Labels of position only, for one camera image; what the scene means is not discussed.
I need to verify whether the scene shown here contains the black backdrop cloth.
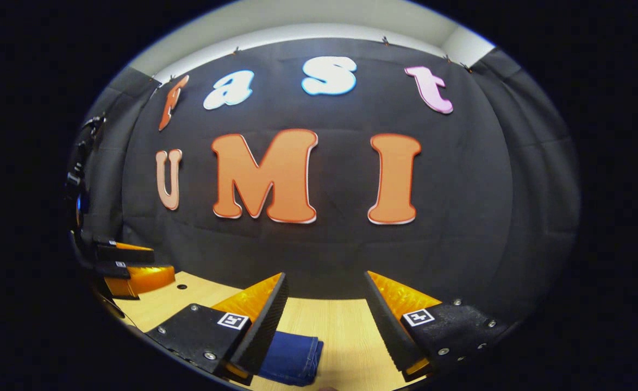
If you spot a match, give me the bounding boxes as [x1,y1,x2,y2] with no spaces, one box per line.
[77,37,580,326]

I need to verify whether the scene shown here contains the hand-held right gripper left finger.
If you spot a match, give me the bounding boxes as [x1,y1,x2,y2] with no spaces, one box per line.
[146,272,289,386]

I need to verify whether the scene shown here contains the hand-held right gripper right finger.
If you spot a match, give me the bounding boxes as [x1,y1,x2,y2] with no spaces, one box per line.
[365,270,507,382]

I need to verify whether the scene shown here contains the blue denim jeans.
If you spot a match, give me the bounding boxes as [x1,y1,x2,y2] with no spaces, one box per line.
[257,330,324,387]

